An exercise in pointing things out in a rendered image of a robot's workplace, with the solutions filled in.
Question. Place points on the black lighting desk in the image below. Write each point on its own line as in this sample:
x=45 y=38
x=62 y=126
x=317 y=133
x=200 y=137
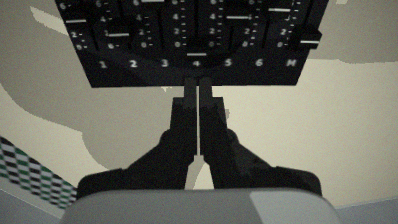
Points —
x=269 y=50

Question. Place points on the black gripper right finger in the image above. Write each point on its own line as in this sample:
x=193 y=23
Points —
x=233 y=166

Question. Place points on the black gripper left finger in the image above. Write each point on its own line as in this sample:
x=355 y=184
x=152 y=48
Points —
x=165 y=166

